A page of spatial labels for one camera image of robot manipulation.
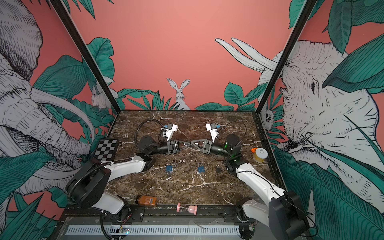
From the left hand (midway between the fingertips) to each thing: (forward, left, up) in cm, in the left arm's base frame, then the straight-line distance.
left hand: (189, 146), depth 67 cm
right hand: (0, -1, 0) cm, 1 cm away
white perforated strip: (-29, +18, -28) cm, 44 cm away
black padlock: (+1, -1, -1) cm, 2 cm away
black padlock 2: (0, -17, -29) cm, 34 cm away
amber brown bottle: (-17, +23, -24) cm, 38 cm away
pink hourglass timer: (-21, 0, -26) cm, 34 cm away
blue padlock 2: (0, -6, -27) cm, 28 cm away
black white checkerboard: (+14, +54, -25) cm, 61 cm away
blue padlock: (+2, +13, -29) cm, 32 cm away
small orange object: (+11, -41, -26) cm, 50 cm away
